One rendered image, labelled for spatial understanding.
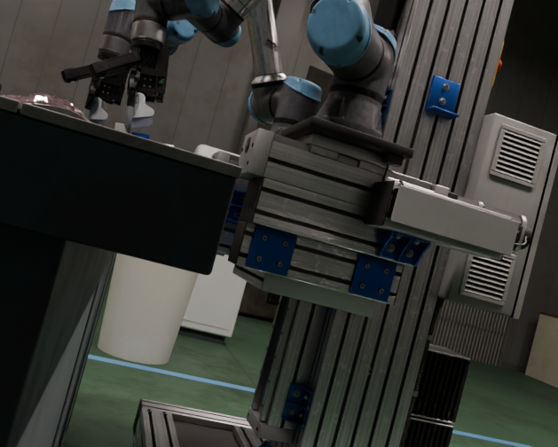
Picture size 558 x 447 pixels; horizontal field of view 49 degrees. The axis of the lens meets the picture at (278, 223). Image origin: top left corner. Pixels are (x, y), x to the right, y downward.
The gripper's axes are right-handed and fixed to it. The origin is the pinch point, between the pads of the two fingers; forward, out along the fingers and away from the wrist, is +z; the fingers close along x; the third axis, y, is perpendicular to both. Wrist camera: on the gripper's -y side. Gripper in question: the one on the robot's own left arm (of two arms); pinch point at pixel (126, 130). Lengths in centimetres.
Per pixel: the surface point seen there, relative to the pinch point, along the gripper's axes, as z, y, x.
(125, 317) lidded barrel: 46, 8, 203
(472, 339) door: 48, 474, 617
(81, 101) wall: -181, -65, 582
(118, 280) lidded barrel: 27, 2, 207
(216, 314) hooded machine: 42, 72, 307
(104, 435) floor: 83, 4, 92
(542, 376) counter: 87, 550, 571
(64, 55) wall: -229, -89, 575
